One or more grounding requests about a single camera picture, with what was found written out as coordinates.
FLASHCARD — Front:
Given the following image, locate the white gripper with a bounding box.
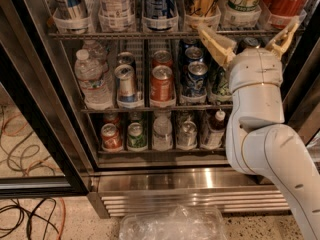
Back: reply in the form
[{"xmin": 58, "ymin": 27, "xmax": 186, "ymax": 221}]
[{"xmin": 197, "ymin": 16, "xmax": 300, "ymax": 92}]

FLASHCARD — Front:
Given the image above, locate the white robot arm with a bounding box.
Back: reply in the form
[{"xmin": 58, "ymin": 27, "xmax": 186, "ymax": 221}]
[{"xmin": 197, "ymin": 16, "xmax": 320, "ymax": 240}]

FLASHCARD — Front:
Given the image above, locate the rear brown soda can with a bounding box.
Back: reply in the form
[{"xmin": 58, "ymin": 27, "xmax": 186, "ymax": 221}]
[{"xmin": 237, "ymin": 37, "xmax": 261, "ymax": 53}]

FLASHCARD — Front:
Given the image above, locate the front green soda can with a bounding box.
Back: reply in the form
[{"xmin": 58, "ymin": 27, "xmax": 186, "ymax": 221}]
[{"xmin": 212, "ymin": 67, "xmax": 230, "ymax": 96}]

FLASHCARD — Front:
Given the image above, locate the green soda can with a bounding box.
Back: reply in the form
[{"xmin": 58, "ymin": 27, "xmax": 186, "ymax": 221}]
[
  {"xmin": 212, "ymin": 67, "xmax": 230, "ymax": 96},
  {"xmin": 127, "ymin": 122, "xmax": 147, "ymax": 149}
]

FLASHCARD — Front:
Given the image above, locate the red coca-cola can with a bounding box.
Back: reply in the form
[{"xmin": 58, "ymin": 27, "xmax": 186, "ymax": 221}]
[{"xmin": 262, "ymin": 0, "xmax": 306, "ymax": 29}]

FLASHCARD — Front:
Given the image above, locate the middle blue pepsi can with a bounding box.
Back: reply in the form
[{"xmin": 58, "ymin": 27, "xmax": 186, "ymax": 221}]
[{"xmin": 184, "ymin": 46, "xmax": 204, "ymax": 65}]

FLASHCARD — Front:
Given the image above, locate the blue pepsi can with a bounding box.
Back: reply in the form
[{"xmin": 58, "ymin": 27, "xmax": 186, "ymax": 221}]
[
  {"xmin": 180, "ymin": 39, "xmax": 199, "ymax": 49},
  {"xmin": 182, "ymin": 61, "xmax": 208, "ymax": 97},
  {"xmin": 184, "ymin": 46, "xmax": 204, "ymax": 65}
]

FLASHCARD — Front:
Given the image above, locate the front blue pepsi can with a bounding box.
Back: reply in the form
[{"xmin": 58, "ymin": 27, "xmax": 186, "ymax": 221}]
[{"xmin": 182, "ymin": 61, "xmax": 208, "ymax": 97}]

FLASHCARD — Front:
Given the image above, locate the rear blue pepsi can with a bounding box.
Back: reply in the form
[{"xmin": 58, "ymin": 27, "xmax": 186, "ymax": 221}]
[{"xmin": 180, "ymin": 39, "xmax": 199, "ymax": 49}]

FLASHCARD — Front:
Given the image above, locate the gold tall can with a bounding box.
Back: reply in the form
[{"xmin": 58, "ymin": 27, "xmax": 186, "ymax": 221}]
[{"xmin": 183, "ymin": 0, "xmax": 218, "ymax": 29}]

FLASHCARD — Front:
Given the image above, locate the rear orange soda can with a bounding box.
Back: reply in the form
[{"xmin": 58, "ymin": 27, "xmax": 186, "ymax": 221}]
[{"xmin": 152, "ymin": 50, "xmax": 173, "ymax": 67}]

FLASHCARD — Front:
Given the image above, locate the orange soda can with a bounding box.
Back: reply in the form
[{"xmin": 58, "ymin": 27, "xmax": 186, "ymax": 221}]
[
  {"xmin": 152, "ymin": 50, "xmax": 173, "ymax": 67},
  {"xmin": 151, "ymin": 65, "xmax": 173, "ymax": 102}
]

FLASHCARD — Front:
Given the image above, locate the front orange soda can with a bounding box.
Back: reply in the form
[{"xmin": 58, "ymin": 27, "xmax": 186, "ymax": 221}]
[{"xmin": 151, "ymin": 65, "xmax": 173, "ymax": 102}]

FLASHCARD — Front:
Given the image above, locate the bottom silver can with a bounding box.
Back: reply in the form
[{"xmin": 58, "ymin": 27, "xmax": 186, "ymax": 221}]
[{"xmin": 177, "ymin": 121, "xmax": 197, "ymax": 150}]

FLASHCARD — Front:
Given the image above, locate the stainless steel display fridge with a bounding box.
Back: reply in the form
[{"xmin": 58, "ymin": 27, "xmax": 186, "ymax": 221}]
[{"xmin": 13, "ymin": 0, "xmax": 320, "ymax": 219}]

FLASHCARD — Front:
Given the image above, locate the rear silver can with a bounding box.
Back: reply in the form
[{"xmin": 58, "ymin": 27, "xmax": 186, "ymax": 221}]
[{"xmin": 117, "ymin": 51, "xmax": 136, "ymax": 68}]

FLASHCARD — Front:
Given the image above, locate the white labelled tall can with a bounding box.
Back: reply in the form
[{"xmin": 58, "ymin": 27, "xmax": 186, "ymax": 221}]
[{"xmin": 100, "ymin": 0, "xmax": 135, "ymax": 31}]

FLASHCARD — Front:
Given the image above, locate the bottom green soda can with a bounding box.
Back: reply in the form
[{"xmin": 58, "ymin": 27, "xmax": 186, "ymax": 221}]
[{"xmin": 127, "ymin": 122, "xmax": 147, "ymax": 149}]

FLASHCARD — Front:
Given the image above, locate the bottom red soda can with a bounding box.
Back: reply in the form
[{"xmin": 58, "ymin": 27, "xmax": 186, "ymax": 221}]
[{"xmin": 100, "ymin": 123, "xmax": 122, "ymax": 150}]

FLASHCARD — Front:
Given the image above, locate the open glass fridge door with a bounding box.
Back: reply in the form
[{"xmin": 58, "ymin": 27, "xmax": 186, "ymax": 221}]
[{"xmin": 0, "ymin": 0, "xmax": 91, "ymax": 198}]

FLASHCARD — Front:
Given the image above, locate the bottom brown drink bottle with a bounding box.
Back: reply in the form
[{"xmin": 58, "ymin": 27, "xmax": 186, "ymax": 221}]
[{"xmin": 200, "ymin": 110, "xmax": 226, "ymax": 150}]

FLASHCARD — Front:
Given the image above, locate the bottom small water bottle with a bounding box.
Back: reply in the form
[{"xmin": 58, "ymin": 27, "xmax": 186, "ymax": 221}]
[{"xmin": 152, "ymin": 116, "xmax": 173, "ymax": 151}]

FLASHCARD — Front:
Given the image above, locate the rear clear water bottle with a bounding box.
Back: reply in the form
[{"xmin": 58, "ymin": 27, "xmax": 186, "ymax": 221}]
[{"xmin": 83, "ymin": 40, "xmax": 109, "ymax": 73}]

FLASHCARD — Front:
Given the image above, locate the clear water bottle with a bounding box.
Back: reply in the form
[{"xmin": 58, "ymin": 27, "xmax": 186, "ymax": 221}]
[
  {"xmin": 83, "ymin": 40, "xmax": 109, "ymax": 73},
  {"xmin": 74, "ymin": 49, "xmax": 112, "ymax": 110}
]

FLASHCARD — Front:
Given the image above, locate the front clear water bottle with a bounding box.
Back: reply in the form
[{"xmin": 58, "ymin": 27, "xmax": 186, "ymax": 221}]
[{"xmin": 74, "ymin": 49, "xmax": 112, "ymax": 110}]

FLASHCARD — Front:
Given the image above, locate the clear plastic bin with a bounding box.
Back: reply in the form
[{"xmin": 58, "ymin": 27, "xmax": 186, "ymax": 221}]
[{"xmin": 119, "ymin": 205, "xmax": 227, "ymax": 240}]

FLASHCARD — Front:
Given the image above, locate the orange floor cable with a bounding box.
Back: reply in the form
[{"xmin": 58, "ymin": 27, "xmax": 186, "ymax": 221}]
[{"xmin": 54, "ymin": 197, "xmax": 67, "ymax": 240}]

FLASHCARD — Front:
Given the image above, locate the black floor cable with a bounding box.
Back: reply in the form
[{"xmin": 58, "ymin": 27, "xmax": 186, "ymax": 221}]
[{"xmin": 0, "ymin": 197, "xmax": 60, "ymax": 240}]

